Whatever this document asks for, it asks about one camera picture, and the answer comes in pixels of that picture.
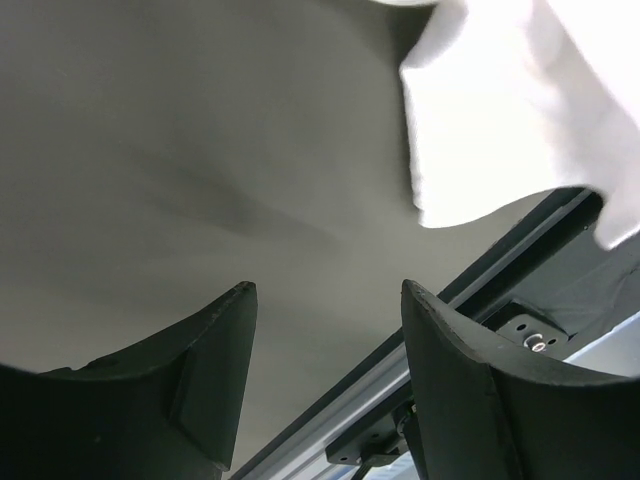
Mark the white t shirt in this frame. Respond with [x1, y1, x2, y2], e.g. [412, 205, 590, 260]
[399, 1, 639, 250]

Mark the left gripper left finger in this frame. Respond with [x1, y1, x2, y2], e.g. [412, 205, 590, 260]
[1, 282, 258, 479]

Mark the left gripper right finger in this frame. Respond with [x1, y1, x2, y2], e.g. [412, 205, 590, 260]
[401, 280, 639, 479]

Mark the aluminium front rail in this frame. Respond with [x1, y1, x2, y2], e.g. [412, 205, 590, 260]
[233, 189, 602, 479]

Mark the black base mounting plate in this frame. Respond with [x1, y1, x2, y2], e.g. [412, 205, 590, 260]
[325, 221, 639, 479]

